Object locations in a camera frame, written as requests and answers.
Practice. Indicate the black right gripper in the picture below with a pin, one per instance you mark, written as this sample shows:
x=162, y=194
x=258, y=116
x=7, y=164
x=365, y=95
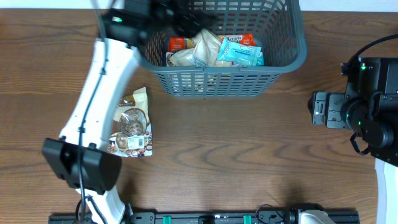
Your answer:
x=335, y=102

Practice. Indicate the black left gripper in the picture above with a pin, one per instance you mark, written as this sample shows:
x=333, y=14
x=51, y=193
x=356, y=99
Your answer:
x=187, y=22

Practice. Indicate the orange spaghetti packet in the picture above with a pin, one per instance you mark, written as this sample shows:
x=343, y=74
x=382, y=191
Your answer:
x=180, y=43

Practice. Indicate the brown white coffee bag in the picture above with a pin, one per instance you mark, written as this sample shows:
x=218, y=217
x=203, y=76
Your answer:
x=207, y=48

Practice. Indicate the teal snack packet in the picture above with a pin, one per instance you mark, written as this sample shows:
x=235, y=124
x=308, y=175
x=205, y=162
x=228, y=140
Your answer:
x=244, y=55

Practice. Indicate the blue tissue multipack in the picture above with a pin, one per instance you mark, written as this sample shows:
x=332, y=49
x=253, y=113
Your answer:
x=227, y=68

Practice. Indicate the cookie bag with barcode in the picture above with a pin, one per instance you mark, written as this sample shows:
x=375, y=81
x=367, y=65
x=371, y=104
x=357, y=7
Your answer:
x=132, y=127

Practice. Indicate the white brown snack bag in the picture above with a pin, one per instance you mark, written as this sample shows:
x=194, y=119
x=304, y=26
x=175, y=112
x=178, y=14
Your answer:
x=181, y=58

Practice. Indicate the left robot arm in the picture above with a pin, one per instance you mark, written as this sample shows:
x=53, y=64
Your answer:
x=78, y=156

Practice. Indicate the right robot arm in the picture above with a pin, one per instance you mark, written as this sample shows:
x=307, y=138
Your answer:
x=368, y=108

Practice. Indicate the grey plastic basket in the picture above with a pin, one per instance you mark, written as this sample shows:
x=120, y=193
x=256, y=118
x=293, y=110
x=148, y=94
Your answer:
x=277, y=27

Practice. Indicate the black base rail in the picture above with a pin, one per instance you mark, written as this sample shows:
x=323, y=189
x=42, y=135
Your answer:
x=302, y=213

